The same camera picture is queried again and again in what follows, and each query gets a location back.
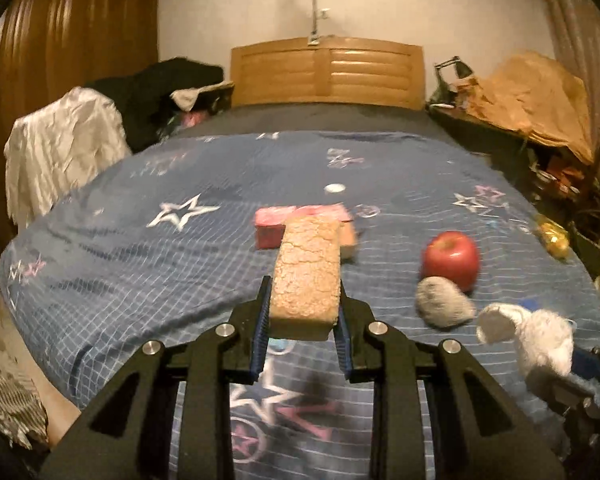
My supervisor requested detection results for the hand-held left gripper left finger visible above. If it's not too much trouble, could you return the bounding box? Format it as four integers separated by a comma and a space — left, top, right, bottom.
39, 276, 273, 480

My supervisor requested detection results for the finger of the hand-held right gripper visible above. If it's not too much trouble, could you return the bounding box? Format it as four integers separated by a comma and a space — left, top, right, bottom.
525, 350, 600, 413

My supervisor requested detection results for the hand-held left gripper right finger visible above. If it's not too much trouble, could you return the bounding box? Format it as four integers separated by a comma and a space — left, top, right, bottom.
336, 285, 566, 480

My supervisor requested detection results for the white fluffy toy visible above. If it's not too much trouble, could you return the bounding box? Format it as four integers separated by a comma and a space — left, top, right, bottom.
476, 302, 577, 378

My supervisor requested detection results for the brown cracked sponge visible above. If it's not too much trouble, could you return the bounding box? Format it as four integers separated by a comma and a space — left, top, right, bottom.
269, 217, 358, 342

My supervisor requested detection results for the blue star-print blanket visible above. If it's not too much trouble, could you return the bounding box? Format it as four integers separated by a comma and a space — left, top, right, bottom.
0, 131, 600, 480

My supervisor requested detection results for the grey stone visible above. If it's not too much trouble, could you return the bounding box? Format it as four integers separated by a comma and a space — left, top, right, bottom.
415, 276, 477, 331

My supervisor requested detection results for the pink box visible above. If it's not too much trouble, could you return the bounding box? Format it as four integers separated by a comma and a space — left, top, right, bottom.
254, 204, 355, 251

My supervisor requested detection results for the yellow candy wrapper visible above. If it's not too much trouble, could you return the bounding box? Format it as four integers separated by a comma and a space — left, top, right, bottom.
535, 214, 573, 260

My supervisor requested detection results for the red apple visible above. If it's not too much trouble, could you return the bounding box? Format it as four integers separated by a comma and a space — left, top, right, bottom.
421, 231, 482, 293

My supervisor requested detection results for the dark grey bed sheet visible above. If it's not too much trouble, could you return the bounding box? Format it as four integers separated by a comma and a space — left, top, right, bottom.
167, 104, 486, 148

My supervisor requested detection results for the striped grey cloth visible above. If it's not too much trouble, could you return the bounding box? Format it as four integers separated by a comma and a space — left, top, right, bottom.
0, 332, 50, 451

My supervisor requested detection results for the black clothes pile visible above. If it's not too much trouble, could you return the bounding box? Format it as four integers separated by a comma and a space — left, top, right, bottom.
82, 57, 236, 153

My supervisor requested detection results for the wooden slatted headboard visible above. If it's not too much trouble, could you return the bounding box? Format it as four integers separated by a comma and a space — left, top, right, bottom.
230, 36, 426, 110

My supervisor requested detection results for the orange cloth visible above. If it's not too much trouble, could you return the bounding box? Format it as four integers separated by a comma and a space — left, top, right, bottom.
457, 50, 596, 166

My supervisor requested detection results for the white satin cloth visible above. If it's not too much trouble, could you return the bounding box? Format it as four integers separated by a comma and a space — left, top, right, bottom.
4, 86, 134, 228

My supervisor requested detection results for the black desk lamp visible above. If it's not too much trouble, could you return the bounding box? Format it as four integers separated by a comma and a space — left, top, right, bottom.
427, 56, 476, 106

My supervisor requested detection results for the white clip-on lamp stand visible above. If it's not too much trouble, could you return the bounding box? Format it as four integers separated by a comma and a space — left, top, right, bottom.
305, 0, 332, 47

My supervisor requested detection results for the brown patterned curtain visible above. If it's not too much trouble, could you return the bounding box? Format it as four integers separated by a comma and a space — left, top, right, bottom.
527, 0, 600, 111

